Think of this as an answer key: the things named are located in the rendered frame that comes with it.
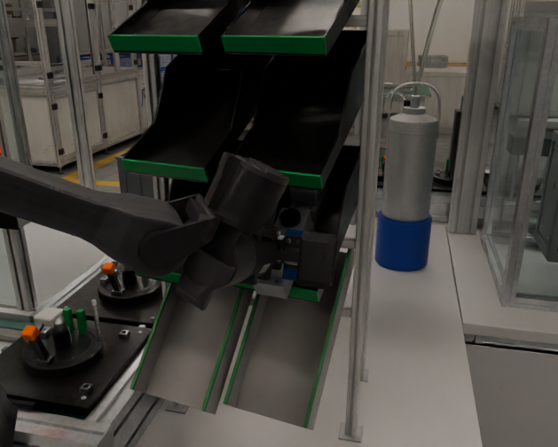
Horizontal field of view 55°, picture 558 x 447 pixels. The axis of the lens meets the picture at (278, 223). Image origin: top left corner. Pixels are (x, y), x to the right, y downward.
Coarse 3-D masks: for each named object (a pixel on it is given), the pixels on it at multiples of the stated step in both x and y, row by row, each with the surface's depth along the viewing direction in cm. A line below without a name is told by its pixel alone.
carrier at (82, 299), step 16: (128, 272) 119; (80, 288) 123; (96, 288) 123; (112, 288) 118; (128, 288) 118; (144, 288) 118; (160, 288) 121; (64, 304) 116; (80, 304) 116; (112, 304) 116; (128, 304) 115; (144, 304) 116; (160, 304) 116; (112, 320) 111; (128, 320) 110; (144, 320) 110
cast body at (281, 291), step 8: (280, 248) 66; (272, 272) 67; (280, 272) 66; (264, 280) 68; (272, 280) 67; (280, 280) 67; (288, 280) 68; (256, 288) 69; (264, 288) 68; (272, 288) 68; (280, 288) 67; (288, 288) 69; (280, 296) 69
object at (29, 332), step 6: (36, 324) 90; (42, 324) 90; (24, 330) 88; (30, 330) 88; (36, 330) 88; (24, 336) 88; (30, 336) 87; (36, 336) 89; (30, 342) 89; (36, 342) 89; (42, 342) 91; (36, 348) 90; (42, 348) 91; (36, 354) 91; (42, 354) 91; (48, 354) 92
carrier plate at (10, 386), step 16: (112, 336) 104; (144, 336) 104; (16, 352) 99; (112, 352) 99; (128, 352) 99; (0, 368) 95; (16, 368) 95; (96, 368) 95; (112, 368) 95; (16, 384) 91; (32, 384) 91; (48, 384) 91; (64, 384) 91; (80, 384) 91; (96, 384) 91; (112, 384) 92; (32, 400) 87; (48, 400) 87; (64, 400) 87; (80, 400) 87; (96, 400) 87
